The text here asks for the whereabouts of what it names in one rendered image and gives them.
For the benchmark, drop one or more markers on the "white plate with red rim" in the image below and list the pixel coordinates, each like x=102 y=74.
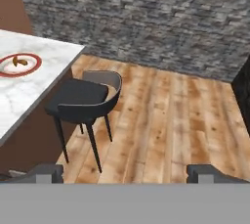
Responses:
x=34 y=66

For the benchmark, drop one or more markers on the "black chair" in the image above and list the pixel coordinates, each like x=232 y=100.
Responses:
x=81 y=100

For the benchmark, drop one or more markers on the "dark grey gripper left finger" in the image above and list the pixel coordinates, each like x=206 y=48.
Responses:
x=49 y=170

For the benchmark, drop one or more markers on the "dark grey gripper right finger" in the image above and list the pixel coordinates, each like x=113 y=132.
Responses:
x=201 y=170

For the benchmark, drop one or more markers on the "brown cupboard run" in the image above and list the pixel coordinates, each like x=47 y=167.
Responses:
x=11 y=8

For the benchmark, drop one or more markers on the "brown kitchen island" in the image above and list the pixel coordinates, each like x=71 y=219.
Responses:
x=29 y=143

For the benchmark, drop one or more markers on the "brown chicken drumstick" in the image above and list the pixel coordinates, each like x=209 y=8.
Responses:
x=18 y=61

